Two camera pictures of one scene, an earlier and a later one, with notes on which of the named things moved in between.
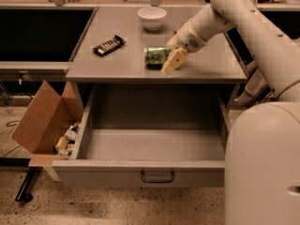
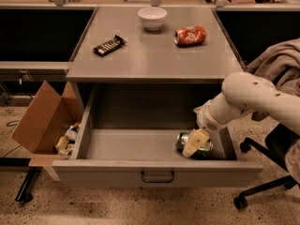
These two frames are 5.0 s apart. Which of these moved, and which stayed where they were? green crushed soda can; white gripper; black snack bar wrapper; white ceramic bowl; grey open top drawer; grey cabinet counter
Moved: white gripper; green crushed soda can
Stayed: grey open top drawer; grey cabinet counter; black snack bar wrapper; white ceramic bowl
